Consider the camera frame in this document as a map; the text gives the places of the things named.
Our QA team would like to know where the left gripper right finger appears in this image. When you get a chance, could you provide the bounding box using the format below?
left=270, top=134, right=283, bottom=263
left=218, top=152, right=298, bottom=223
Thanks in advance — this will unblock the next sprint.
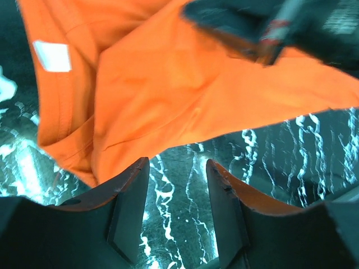
left=206, top=160, right=358, bottom=268

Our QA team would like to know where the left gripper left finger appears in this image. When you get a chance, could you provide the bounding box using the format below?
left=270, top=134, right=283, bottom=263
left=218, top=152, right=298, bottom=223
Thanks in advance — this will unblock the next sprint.
left=1, top=157, right=149, bottom=268

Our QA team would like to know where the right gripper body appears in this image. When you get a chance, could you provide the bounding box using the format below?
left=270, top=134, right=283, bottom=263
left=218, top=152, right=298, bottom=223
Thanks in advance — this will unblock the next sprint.
left=183, top=1, right=358, bottom=78

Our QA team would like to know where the orange t shirt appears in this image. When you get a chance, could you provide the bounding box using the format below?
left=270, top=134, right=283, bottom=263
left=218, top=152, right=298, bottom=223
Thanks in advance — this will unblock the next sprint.
left=19, top=1, right=358, bottom=187

